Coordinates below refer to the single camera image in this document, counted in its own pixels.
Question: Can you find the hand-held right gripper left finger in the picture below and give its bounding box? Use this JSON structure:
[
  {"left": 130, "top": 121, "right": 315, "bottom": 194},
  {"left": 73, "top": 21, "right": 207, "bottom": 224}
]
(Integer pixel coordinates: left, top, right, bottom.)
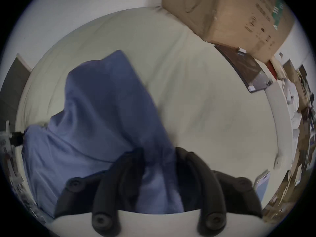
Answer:
[{"left": 54, "top": 147, "right": 145, "bottom": 235}]

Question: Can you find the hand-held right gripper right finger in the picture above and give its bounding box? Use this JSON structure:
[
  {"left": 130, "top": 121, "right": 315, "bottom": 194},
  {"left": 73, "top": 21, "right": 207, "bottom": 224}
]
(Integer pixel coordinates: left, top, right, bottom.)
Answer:
[{"left": 175, "top": 147, "right": 263, "bottom": 237}]

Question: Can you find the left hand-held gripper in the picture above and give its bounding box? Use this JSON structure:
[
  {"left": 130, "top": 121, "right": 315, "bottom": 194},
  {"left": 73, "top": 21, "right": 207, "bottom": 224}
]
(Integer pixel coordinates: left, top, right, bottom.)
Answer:
[{"left": 0, "top": 120, "right": 25, "bottom": 162}]

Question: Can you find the blue shirt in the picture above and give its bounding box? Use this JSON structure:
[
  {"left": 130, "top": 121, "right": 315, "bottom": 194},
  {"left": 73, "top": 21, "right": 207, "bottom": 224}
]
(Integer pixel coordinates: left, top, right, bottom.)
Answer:
[{"left": 22, "top": 50, "right": 184, "bottom": 218}]

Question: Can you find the smartphone with pale case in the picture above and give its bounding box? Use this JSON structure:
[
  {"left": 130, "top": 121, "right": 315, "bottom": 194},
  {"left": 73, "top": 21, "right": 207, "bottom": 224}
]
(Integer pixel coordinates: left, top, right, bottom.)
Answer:
[{"left": 253, "top": 171, "right": 271, "bottom": 203}]

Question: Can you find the bed with pale sheet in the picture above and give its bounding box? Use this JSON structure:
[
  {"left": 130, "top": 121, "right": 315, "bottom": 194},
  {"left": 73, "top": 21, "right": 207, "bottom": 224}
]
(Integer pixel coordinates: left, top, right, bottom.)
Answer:
[{"left": 15, "top": 7, "right": 297, "bottom": 222}]

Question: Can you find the flat dark box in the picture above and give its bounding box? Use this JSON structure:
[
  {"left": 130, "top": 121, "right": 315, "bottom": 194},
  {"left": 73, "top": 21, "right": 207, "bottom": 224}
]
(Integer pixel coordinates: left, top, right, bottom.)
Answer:
[{"left": 214, "top": 44, "right": 273, "bottom": 93}]

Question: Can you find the large cardboard carton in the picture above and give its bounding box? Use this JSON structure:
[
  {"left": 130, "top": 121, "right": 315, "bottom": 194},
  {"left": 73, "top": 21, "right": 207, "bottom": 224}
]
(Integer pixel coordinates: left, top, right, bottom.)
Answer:
[{"left": 162, "top": 0, "right": 295, "bottom": 63}]

